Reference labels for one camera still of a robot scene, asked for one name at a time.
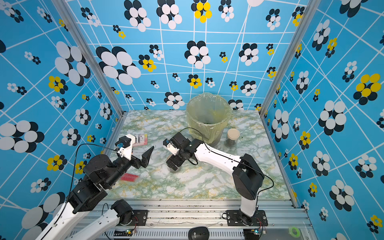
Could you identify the clear plastic tea jar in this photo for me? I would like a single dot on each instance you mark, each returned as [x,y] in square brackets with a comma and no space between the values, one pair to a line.
[207,166]

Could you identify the circuit board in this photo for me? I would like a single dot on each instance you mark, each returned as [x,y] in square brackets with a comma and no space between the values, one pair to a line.
[123,233]
[251,234]

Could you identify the green tape roll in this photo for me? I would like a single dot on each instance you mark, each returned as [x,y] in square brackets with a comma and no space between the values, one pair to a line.
[294,232]

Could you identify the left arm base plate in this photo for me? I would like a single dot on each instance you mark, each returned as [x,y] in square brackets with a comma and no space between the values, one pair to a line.
[134,218]

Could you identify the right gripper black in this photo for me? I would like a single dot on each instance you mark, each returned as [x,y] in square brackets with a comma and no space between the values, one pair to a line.
[173,159]

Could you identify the left circuit board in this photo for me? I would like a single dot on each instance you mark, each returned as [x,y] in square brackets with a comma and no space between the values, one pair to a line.
[123,233]

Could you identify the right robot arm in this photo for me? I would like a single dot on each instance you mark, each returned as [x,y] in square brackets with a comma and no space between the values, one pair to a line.
[246,174]

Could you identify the jar with wooden lid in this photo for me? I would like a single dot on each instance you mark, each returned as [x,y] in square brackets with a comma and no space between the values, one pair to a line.
[173,168]
[232,137]

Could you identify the right circuit board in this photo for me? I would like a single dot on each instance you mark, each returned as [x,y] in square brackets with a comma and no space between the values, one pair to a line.
[251,234]

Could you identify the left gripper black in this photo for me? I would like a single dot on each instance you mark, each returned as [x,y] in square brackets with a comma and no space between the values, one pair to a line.
[145,160]

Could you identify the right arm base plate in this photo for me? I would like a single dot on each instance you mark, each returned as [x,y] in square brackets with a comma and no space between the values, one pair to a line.
[235,218]

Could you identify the small red packet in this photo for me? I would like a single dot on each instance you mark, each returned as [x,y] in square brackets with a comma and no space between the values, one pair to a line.
[129,178]

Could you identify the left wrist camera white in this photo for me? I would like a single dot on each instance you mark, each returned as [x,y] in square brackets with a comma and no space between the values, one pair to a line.
[124,146]

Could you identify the pink card package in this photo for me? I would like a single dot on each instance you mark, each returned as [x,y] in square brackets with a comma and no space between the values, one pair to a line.
[141,140]

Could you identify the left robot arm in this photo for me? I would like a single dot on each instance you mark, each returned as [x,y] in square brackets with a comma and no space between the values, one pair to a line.
[101,174]

